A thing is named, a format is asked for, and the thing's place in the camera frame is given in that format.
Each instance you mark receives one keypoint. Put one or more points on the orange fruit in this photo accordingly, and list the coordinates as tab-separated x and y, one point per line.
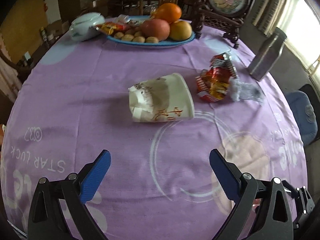
169	12

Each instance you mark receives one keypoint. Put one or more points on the yellow pear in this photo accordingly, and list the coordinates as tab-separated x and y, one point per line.
180	30

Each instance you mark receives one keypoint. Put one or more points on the white ceramic lidded pot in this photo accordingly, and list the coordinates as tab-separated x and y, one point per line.
83	28

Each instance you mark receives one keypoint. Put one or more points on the clear crumpled plastic bag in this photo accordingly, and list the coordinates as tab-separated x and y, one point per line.
243	91

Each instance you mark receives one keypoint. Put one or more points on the red snack packet on plate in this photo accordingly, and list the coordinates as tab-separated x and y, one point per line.
110	28

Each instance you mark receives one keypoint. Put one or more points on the blue fruit plate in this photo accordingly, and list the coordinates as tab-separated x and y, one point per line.
134	36

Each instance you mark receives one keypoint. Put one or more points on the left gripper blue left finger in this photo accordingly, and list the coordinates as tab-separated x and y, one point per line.
46	219

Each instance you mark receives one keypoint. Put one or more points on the silver metal bottle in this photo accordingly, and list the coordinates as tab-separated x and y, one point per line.
268	54

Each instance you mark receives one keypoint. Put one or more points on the purple printed tablecloth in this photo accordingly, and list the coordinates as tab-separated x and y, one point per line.
160	184

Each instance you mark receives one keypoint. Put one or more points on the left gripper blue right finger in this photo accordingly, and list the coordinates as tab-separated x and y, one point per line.
273	218

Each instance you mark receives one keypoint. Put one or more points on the round embroidered wooden screen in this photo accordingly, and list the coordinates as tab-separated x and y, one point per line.
225	15

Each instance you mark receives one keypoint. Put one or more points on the white paper cup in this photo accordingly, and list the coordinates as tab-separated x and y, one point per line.
163	99

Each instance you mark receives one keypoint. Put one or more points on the red apple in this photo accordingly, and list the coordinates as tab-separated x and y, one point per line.
156	28

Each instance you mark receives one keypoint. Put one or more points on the red snack bag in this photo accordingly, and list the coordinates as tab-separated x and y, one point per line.
213	83

